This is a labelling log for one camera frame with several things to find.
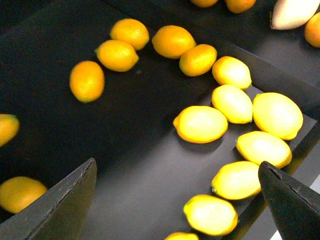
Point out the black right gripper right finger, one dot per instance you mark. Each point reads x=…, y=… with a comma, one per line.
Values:
x=295, y=207

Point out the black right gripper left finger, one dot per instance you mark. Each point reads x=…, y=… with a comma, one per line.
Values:
x=60, y=213

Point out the yellow lemon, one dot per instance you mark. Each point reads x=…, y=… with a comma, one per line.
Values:
x=172, y=41
x=117, y=55
x=259, y=146
x=236, y=181
x=211, y=215
x=277, y=114
x=9, y=127
x=198, y=60
x=228, y=70
x=87, y=81
x=130, y=31
x=234, y=103
x=19, y=192
x=200, y=124

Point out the pale cream fruit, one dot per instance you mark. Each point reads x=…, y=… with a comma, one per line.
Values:
x=291, y=14

